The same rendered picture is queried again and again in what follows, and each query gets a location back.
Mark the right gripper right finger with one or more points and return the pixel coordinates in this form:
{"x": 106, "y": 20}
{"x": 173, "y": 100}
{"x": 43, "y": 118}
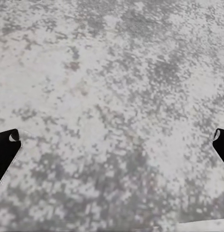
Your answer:
{"x": 217, "y": 138}

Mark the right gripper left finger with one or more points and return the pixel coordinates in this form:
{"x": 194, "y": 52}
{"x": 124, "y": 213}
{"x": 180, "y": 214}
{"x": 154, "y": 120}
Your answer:
{"x": 10, "y": 143}

